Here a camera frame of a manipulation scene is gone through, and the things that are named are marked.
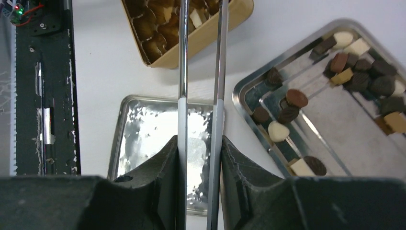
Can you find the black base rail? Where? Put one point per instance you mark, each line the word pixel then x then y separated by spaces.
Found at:
pixel 39 131

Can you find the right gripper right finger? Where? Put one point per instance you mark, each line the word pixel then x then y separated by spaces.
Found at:
pixel 255 199

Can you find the steel tray with chocolates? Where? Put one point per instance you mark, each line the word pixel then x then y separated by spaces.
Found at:
pixel 332 105

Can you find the gold chocolate box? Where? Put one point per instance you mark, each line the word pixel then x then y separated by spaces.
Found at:
pixel 155 26

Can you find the metal serving tongs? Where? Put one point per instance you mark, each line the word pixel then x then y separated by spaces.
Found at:
pixel 218 117

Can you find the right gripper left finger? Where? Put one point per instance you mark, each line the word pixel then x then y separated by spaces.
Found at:
pixel 143 199

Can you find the silver box lid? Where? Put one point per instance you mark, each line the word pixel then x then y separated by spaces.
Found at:
pixel 146 124

